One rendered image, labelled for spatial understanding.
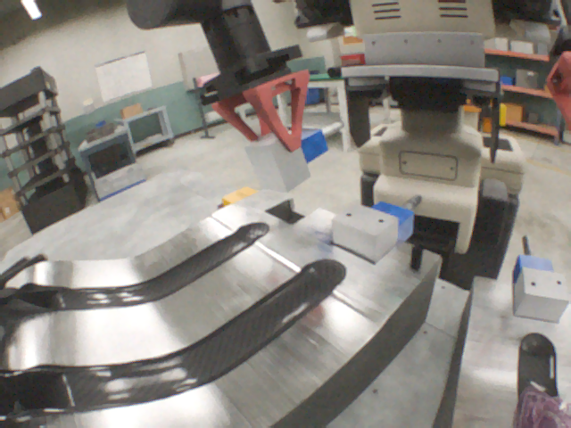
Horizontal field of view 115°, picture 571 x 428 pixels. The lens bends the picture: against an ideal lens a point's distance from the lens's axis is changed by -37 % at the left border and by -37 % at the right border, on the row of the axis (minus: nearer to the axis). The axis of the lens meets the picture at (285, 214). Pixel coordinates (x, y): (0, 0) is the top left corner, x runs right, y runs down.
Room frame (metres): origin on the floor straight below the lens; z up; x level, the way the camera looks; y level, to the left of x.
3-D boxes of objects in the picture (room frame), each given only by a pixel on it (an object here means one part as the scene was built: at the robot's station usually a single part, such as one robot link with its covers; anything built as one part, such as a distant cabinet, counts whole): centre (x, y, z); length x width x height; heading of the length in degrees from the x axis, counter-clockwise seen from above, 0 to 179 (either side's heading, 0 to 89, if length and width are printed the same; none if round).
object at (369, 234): (0.24, -0.11, 0.89); 0.13 x 0.05 x 0.05; 125
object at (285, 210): (0.30, -0.01, 0.87); 0.05 x 0.05 x 0.04; 35
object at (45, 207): (3.50, 3.46, 1.03); 1.54 x 0.94 x 2.06; 31
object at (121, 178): (2.98, 1.87, 0.28); 0.61 x 0.41 x 0.15; 121
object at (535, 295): (0.14, -0.24, 0.86); 0.13 x 0.05 x 0.05; 142
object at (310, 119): (4.40, -0.59, 0.51); 2.40 x 1.13 x 1.02; 35
